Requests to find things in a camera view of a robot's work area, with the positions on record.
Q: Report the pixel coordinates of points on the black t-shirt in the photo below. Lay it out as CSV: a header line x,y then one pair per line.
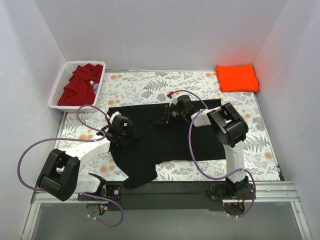
x,y
156,143

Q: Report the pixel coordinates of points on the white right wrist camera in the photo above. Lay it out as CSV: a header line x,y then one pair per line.
x,y
173,100

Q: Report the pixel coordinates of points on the red t-shirt in basket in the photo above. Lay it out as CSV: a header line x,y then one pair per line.
x,y
79,90

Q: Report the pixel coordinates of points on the floral patterned table mat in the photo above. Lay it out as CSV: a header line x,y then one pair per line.
x,y
141,88

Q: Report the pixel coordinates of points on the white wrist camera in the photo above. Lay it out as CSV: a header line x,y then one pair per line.
x,y
111,117
173,100

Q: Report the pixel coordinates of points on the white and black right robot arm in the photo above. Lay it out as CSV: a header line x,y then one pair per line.
x,y
229,128

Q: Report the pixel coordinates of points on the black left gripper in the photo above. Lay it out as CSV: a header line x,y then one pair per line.
x,y
128,132

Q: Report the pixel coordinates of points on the aluminium front rail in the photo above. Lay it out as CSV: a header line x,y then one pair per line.
x,y
266,191

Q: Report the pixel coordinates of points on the lavender garment in basket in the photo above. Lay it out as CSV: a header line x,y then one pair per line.
x,y
95,86

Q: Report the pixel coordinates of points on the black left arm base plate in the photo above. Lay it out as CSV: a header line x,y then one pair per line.
x,y
109,191

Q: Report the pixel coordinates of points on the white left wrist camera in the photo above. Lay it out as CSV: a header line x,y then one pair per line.
x,y
111,117

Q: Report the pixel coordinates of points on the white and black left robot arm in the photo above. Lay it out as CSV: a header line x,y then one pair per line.
x,y
60,175

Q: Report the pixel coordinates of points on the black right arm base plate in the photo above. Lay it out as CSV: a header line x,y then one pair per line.
x,y
223,191

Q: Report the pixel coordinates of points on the white plastic laundry basket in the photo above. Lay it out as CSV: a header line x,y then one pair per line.
x,y
62,80

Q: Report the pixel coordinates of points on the folded orange t-shirt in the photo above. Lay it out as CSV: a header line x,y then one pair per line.
x,y
237,78

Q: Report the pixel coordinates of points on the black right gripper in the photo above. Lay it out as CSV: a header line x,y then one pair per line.
x,y
167,114

